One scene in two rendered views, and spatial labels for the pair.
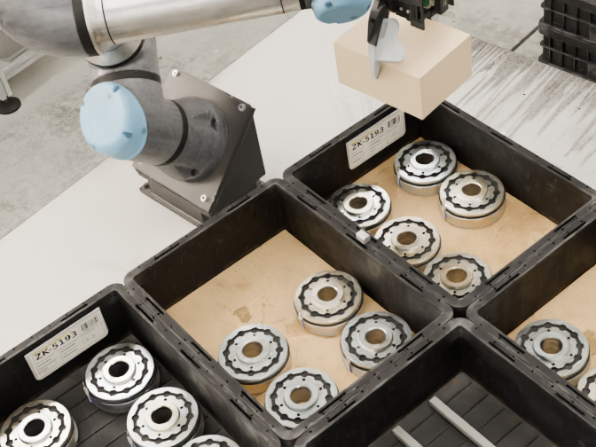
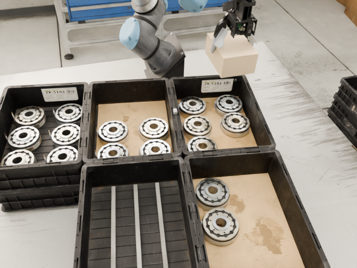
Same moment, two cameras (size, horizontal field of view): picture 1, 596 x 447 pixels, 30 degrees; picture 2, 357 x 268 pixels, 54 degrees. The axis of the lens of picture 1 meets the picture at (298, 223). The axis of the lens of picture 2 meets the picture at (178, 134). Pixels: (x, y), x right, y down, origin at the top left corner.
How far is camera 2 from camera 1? 0.64 m
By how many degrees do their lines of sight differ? 16
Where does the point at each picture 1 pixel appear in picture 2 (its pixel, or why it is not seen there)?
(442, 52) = (241, 54)
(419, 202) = (217, 116)
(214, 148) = (164, 63)
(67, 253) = (107, 77)
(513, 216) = (246, 139)
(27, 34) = not seen: outside the picture
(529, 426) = (182, 214)
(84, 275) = not seen: hidden behind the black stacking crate
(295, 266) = (156, 113)
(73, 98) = not seen: hidden behind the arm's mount
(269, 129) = (200, 73)
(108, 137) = (124, 37)
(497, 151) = (254, 111)
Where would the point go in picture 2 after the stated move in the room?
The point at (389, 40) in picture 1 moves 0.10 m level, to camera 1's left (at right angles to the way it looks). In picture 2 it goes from (221, 38) to (192, 30)
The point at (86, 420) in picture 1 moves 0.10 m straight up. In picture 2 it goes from (49, 122) to (43, 101)
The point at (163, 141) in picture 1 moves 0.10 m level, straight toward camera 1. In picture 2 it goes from (144, 49) to (135, 61)
